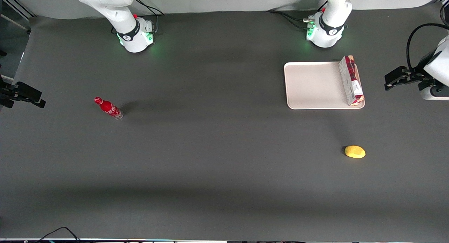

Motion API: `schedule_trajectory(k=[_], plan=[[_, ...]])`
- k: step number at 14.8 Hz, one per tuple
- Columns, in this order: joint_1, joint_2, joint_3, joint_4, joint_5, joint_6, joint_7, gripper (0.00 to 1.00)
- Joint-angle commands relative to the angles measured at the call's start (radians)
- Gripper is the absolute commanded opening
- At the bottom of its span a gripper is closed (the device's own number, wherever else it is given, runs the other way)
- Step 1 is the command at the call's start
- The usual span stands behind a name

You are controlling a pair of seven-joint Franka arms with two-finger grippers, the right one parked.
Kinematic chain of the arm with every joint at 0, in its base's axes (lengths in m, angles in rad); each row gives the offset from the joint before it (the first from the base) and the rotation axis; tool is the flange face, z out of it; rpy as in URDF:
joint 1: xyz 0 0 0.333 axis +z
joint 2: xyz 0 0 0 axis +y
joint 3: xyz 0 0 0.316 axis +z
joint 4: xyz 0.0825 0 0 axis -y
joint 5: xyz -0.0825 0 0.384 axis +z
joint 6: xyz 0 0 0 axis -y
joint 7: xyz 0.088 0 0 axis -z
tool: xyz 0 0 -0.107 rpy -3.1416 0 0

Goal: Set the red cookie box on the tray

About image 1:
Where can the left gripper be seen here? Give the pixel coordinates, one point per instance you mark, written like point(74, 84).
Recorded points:
point(416, 77)

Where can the red tartan cookie box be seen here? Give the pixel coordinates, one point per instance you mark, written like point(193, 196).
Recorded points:
point(350, 81)

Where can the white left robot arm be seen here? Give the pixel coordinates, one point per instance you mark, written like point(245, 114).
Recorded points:
point(326, 32)

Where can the beige rectangular tray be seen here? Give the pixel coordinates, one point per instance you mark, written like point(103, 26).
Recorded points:
point(315, 85)

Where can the red cola bottle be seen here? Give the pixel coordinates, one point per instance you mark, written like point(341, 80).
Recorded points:
point(108, 107)

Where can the yellow lemon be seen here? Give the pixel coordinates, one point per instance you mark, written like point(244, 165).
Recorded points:
point(355, 151)

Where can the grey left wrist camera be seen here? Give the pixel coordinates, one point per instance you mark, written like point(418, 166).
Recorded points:
point(435, 92)

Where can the aluminium frame rail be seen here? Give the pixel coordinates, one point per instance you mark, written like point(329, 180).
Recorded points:
point(17, 4)

